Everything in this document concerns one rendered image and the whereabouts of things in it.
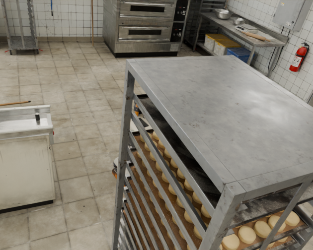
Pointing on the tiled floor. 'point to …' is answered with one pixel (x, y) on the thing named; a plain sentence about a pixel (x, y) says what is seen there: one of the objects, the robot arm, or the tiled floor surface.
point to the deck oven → (144, 27)
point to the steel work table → (228, 25)
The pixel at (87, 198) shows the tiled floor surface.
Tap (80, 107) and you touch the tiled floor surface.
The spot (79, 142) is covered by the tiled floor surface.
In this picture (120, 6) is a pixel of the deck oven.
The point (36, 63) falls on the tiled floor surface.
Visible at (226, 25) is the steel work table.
